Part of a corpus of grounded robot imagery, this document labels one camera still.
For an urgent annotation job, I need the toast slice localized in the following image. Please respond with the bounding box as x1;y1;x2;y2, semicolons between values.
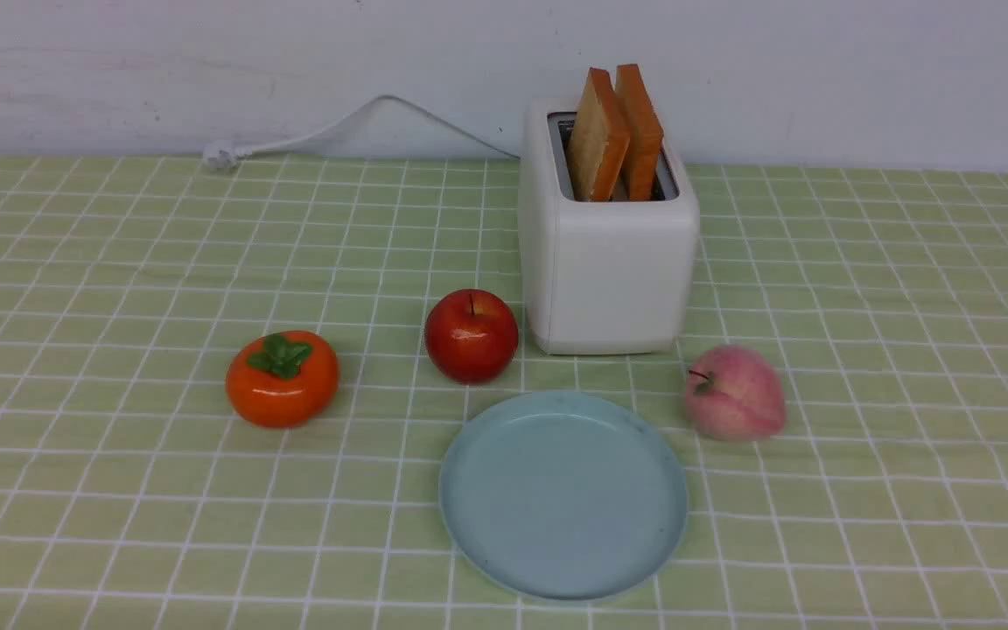
615;64;664;202
565;67;631;202

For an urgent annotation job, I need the white two-slot toaster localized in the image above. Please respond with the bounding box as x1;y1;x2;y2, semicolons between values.
516;97;700;355

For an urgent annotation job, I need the red apple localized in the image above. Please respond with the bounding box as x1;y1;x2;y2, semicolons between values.
423;288;520;384

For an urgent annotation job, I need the light blue round plate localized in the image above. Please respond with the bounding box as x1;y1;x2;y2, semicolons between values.
437;390;690;605

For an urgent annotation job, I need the orange persimmon with green leaf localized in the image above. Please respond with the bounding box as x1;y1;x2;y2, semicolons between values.
224;330;340;430

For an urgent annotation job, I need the pink peach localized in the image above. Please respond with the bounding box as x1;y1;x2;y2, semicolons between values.
685;344;788;442

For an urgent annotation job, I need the white power cord with plug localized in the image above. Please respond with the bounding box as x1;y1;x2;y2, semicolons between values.
202;94;522;172

